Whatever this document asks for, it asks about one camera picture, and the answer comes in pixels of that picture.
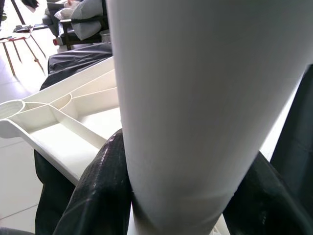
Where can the white plastic table leg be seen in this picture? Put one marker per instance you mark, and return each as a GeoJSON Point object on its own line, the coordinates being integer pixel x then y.
{"type": "Point", "coordinates": [195, 98]}

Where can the small red object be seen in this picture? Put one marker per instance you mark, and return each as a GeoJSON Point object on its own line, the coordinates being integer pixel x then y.
{"type": "Point", "coordinates": [56, 42]}

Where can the black cloth table cover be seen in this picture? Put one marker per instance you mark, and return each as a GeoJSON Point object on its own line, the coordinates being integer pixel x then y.
{"type": "Point", "coordinates": [73, 58]}

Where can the black armchair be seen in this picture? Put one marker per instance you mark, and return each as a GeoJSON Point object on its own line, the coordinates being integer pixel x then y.
{"type": "Point", "coordinates": [66, 31]}

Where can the small white side table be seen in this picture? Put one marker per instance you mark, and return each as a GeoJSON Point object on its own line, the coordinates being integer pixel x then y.
{"type": "Point", "coordinates": [14, 36]}

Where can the white cushion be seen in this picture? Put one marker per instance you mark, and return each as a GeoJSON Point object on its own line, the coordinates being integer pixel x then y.
{"type": "Point", "coordinates": [63, 14]}

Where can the white plastic children table top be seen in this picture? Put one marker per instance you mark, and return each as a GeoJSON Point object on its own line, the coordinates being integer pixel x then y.
{"type": "Point", "coordinates": [61, 127]}

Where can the grey metal bin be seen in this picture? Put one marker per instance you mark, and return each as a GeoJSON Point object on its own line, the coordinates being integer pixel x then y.
{"type": "Point", "coordinates": [105, 36]}

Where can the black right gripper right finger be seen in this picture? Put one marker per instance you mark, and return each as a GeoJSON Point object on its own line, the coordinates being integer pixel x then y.
{"type": "Point", "coordinates": [264, 203]}

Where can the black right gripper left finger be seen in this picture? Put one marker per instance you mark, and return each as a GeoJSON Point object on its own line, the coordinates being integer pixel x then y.
{"type": "Point", "coordinates": [97, 195]}

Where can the grey pillow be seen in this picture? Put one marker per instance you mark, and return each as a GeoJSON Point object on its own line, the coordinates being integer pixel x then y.
{"type": "Point", "coordinates": [88, 29]}
{"type": "Point", "coordinates": [88, 9]}

